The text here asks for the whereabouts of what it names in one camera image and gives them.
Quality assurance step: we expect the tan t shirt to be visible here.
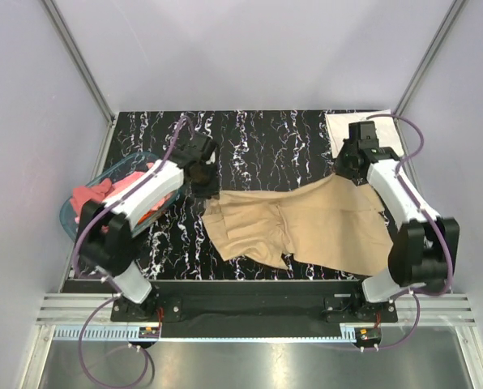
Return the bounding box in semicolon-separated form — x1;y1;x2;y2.
202;174;392;276

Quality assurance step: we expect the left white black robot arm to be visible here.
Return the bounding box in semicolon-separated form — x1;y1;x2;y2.
74;133;219;321

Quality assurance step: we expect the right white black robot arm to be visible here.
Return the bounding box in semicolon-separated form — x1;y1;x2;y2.
334;116;459;322

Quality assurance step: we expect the folded white t shirt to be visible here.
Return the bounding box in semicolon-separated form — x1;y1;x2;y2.
325;110;404;159

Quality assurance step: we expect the orange garment in basket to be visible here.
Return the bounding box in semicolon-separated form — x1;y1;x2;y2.
137;211;156;224

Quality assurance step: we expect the teal plastic laundry basket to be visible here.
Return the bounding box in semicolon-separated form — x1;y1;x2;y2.
59;152;185;241

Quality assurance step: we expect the light pink shirt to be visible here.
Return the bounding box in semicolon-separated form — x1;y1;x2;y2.
103;171;175;212

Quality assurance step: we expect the dark pink shirt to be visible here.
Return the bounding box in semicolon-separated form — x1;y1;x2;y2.
69;178;113;223

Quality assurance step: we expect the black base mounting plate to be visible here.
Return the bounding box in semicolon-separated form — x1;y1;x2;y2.
111;280;398;341

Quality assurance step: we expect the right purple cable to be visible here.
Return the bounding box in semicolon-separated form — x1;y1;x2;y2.
318;113;455;352

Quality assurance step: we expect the purple cable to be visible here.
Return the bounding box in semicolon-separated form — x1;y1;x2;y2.
73;116;198;386
318;113;455;352

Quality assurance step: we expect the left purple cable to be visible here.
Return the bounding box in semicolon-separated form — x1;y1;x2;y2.
73;116;198;386

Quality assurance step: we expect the left aluminium frame post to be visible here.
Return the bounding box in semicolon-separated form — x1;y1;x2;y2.
38;0;119;126

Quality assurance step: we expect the aluminium frame post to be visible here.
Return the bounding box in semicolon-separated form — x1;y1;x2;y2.
393;0;469;122
38;0;119;126

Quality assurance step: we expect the right aluminium frame post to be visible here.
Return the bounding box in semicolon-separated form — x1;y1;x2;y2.
393;0;469;122

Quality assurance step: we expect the slotted cable duct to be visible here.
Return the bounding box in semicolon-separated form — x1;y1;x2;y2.
53;325;357;344

